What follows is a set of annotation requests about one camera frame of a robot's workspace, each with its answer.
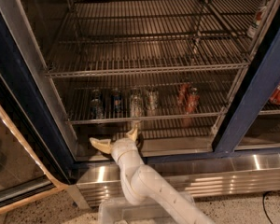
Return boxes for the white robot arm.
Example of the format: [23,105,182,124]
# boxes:
[90,125,215,224]

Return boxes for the front silver soda can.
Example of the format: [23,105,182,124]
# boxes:
[130,95,143,118]

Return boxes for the wire fridge shelf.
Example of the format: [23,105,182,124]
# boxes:
[69,0,261,39]
[66,71,234,125]
[46,34,250,78]

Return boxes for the silver soda can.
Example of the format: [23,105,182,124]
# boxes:
[146,88,159,110]
[130,95,143,118]

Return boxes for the front red soda can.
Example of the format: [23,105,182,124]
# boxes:
[186,88,200,114]

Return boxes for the upper wire fridge shelf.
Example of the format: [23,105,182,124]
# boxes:
[69,0,261,39]

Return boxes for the clear plastic bin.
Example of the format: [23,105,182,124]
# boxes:
[97,192,201,224]

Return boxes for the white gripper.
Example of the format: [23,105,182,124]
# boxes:
[90,126,140,161]

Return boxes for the black cable on floor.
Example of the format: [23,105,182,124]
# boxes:
[262,189,280,224]

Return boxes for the open glass fridge door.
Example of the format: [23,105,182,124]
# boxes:
[0,59,69,217]

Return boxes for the middle wire fridge shelf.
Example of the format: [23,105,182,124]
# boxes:
[46,34,250,78]

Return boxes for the rear red soda can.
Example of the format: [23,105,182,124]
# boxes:
[177,83,190,105]

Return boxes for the red soda can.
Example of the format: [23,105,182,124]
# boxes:
[186,88,200,114]
[177,83,190,105]

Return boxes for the white bottle on shelf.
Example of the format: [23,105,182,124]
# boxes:
[246,0,271,38]

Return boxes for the blue pepsi can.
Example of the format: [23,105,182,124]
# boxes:
[91,89,103,100]
[91,99,104,119]
[111,89,122,113]

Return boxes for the rear silver soda can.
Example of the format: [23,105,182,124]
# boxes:
[146,88,159,110]

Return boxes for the bottom wire fridge shelf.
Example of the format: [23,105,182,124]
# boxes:
[66,71,234,125]

